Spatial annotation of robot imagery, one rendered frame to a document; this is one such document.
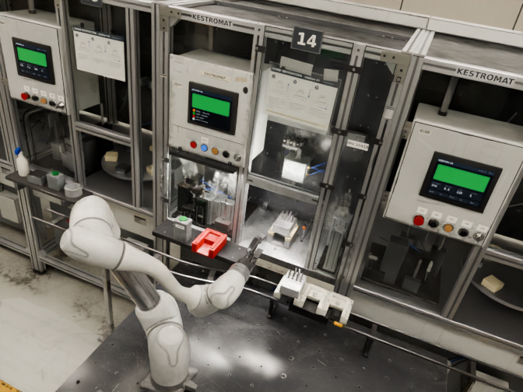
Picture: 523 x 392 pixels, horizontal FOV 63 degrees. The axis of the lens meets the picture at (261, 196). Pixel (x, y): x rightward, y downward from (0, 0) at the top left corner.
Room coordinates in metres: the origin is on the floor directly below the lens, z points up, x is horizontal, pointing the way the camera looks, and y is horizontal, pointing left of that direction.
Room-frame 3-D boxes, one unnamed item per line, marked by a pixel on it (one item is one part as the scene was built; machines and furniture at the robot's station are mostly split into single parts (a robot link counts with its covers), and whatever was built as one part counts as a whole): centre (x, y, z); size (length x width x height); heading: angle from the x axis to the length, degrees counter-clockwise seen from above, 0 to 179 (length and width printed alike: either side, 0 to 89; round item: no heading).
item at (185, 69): (2.01, 0.27, 1.60); 0.42 x 0.29 x 0.46; 72
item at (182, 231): (1.84, 0.39, 0.97); 0.08 x 0.08 x 0.12; 72
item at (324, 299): (1.56, -0.32, 0.84); 0.36 x 0.14 x 0.10; 72
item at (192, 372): (1.14, 0.26, 0.71); 0.22 x 0.18 x 0.06; 72
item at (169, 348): (1.16, 0.28, 0.85); 0.18 x 0.16 x 0.22; 24
